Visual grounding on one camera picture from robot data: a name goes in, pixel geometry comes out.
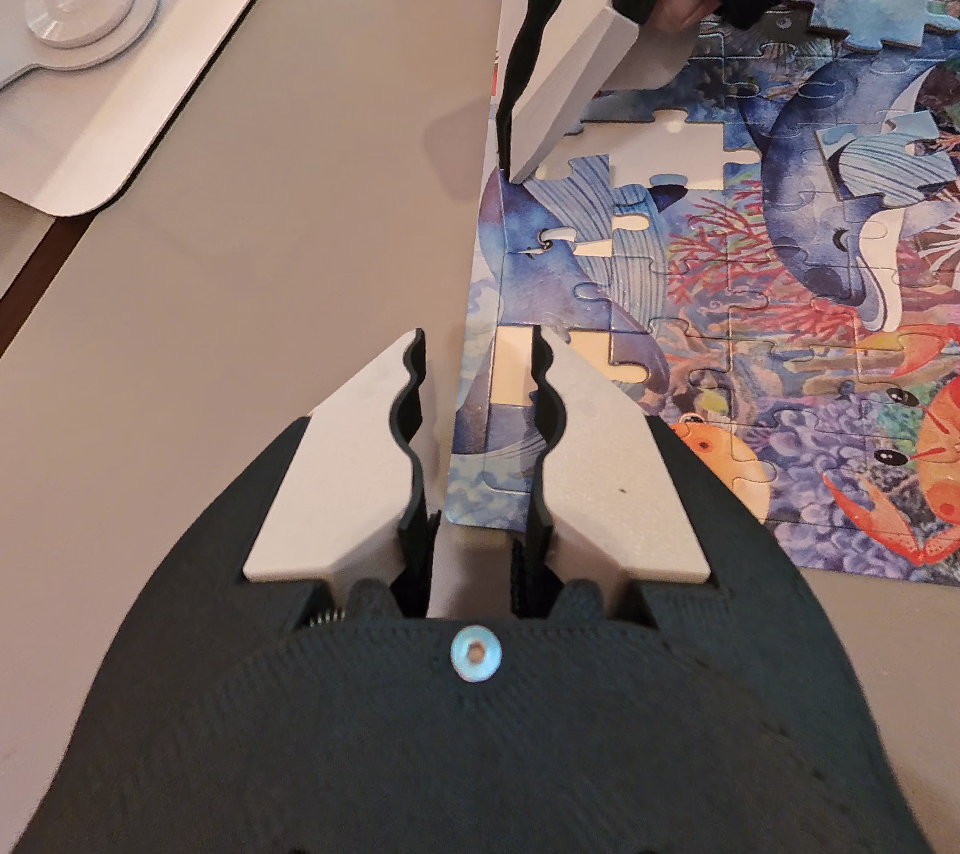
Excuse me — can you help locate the light blue coral puzzle piece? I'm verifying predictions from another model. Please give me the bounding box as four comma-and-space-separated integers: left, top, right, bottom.
806, 0, 960, 54

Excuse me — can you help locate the white blue striped puzzle piece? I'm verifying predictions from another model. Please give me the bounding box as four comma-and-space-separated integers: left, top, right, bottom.
816, 111, 960, 210

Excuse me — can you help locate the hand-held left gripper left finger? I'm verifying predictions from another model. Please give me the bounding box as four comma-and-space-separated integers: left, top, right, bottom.
242, 329, 442, 617

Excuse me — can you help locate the sea animals jigsaw puzzle board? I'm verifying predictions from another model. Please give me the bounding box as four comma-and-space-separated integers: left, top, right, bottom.
444, 0, 960, 589

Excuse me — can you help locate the blue purple puzzle piece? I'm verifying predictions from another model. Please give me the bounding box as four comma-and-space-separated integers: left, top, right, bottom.
498, 171, 618, 339

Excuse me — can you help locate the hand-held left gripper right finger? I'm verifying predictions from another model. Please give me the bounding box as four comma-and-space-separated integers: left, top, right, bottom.
510, 325, 714, 617

